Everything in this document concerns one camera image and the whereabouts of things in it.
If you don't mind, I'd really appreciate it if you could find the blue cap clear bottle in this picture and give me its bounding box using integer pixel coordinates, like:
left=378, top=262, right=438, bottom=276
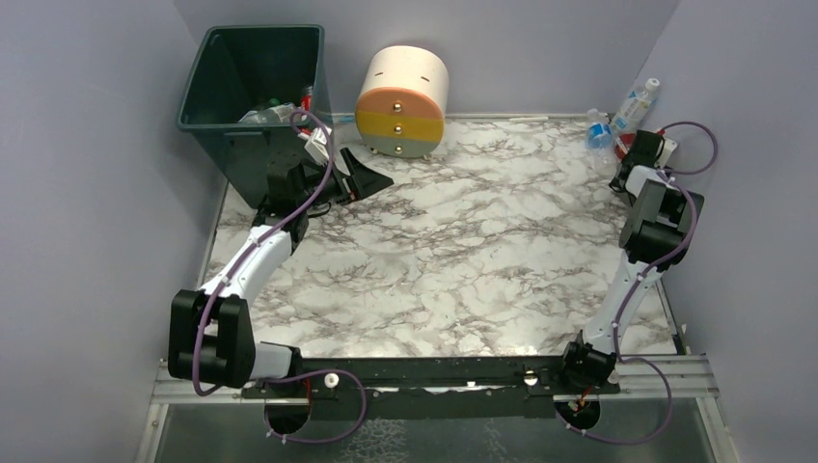
left=586, top=108, right=617, bottom=176

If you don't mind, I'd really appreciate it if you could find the green label water bottle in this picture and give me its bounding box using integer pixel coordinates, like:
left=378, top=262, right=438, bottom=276
left=253, top=97, right=282, bottom=111

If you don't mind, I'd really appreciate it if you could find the red label clear bottle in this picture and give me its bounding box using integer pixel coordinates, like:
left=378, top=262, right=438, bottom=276
left=299, top=86, right=314, bottom=112

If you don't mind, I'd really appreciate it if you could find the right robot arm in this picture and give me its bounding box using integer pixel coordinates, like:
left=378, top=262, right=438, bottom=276
left=560, top=130, right=704, bottom=392

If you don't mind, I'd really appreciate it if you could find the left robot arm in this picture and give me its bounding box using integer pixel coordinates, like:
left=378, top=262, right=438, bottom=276
left=167, top=149, right=394, bottom=396

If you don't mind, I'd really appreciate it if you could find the dark green plastic bin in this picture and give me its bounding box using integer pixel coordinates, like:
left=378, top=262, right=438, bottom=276
left=177, top=24, right=332, bottom=207

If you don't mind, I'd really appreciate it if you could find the amber tea bottle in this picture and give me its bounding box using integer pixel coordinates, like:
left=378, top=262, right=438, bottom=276
left=613, top=132, right=636, bottom=159

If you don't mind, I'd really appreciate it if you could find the upright white cap bottle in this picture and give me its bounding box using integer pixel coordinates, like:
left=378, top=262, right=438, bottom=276
left=611, top=78, right=661, bottom=135

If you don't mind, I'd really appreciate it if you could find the round pastel drawer cabinet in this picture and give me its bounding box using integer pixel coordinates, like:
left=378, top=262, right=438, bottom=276
left=354, top=45, right=450, bottom=158

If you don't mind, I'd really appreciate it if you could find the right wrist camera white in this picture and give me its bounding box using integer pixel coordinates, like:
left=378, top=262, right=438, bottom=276
left=656, top=137, right=678, bottom=168

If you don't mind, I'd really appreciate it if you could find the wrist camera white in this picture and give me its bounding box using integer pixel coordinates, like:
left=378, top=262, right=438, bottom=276
left=656, top=137, right=678, bottom=168
left=298, top=128, right=332, bottom=167

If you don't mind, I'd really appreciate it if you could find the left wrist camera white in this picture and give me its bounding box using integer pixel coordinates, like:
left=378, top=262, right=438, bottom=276
left=298, top=128, right=332, bottom=167

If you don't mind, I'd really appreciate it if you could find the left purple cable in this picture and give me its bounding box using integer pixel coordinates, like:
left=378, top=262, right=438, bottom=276
left=191, top=108, right=368, bottom=446

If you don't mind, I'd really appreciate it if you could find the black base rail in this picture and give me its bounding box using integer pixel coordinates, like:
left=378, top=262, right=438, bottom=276
left=241, top=356, right=583, bottom=422

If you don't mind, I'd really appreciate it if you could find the aluminium frame rail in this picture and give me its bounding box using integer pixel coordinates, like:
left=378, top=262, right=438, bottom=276
left=150, top=357, right=720, bottom=406

